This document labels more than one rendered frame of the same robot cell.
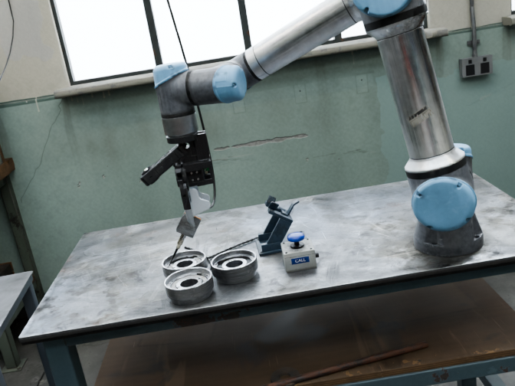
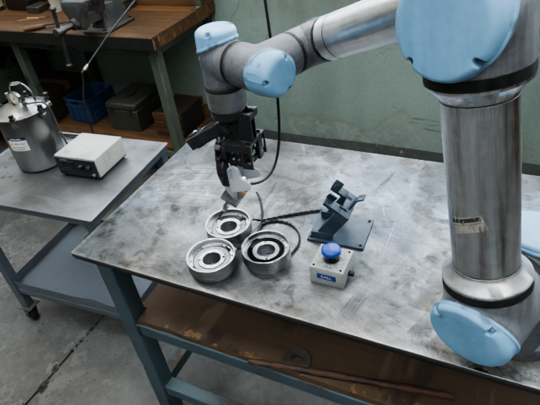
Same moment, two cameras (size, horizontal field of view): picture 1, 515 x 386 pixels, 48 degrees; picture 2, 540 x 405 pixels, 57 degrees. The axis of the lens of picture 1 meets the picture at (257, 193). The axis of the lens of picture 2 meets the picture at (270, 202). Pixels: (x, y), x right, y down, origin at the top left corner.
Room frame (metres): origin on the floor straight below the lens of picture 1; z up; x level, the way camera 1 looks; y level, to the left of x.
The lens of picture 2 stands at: (0.54, -0.34, 1.55)
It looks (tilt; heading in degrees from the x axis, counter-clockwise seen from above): 37 degrees down; 31
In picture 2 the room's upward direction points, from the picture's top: 8 degrees counter-clockwise
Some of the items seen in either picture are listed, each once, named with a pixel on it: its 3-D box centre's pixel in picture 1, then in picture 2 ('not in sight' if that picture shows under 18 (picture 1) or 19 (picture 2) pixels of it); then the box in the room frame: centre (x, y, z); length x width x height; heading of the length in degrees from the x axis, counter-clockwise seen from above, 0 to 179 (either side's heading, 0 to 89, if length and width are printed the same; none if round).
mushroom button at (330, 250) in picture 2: (296, 243); (331, 256); (1.21, -0.07, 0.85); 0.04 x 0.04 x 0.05
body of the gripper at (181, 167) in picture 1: (190, 159); (237, 135); (1.26, 0.14, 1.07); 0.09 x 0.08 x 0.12; 93
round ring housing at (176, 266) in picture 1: (185, 266); (229, 229); (1.25, 0.20, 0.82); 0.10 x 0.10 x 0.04
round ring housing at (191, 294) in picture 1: (189, 286); (212, 261); (1.14, 0.18, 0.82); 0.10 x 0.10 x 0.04
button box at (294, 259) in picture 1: (300, 253); (334, 266); (1.21, -0.08, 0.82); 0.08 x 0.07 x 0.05; 91
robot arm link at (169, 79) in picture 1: (175, 89); (220, 57); (1.26, 0.14, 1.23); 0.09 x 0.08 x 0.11; 70
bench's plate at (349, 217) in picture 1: (288, 240); (353, 226); (1.38, -0.06, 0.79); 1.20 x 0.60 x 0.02; 91
